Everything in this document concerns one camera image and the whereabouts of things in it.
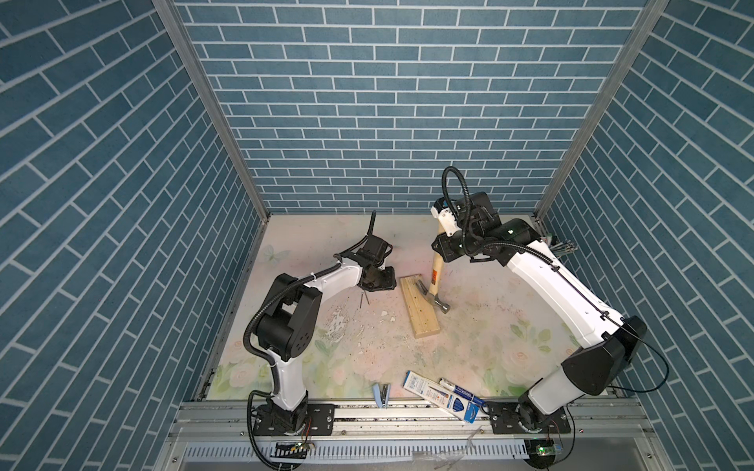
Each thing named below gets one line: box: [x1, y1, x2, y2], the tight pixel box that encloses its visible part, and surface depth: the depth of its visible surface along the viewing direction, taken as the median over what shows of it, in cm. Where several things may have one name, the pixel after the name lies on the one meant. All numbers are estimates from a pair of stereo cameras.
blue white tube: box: [438, 377, 485, 407], surface depth 79 cm
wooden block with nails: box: [399, 272, 441, 339], surface depth 91 cm
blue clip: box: [372, 382, 391, 410], surface depth 78 cm
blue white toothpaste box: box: [402, 369, 482, 424], surface depth 78 cm
